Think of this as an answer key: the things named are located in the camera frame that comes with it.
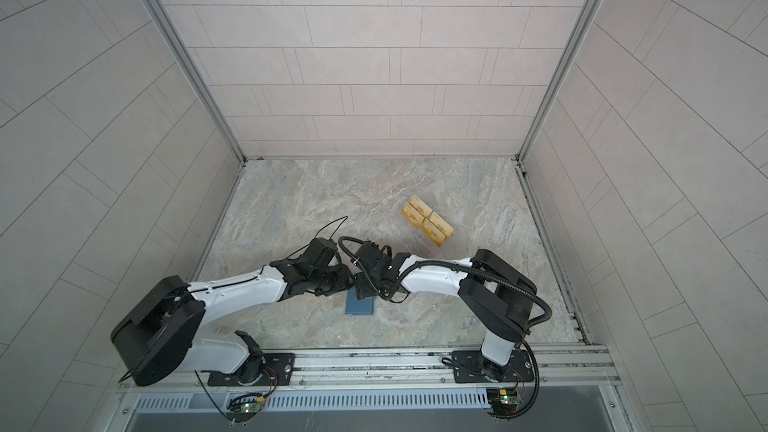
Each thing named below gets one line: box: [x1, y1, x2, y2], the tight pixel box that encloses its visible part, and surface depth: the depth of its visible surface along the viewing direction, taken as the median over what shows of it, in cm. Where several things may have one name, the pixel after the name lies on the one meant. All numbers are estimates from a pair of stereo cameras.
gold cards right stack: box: [422, 211, 454, 247], surface depth 89 cm
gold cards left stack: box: [400, 195, 433, 230], surface depth 94 cm
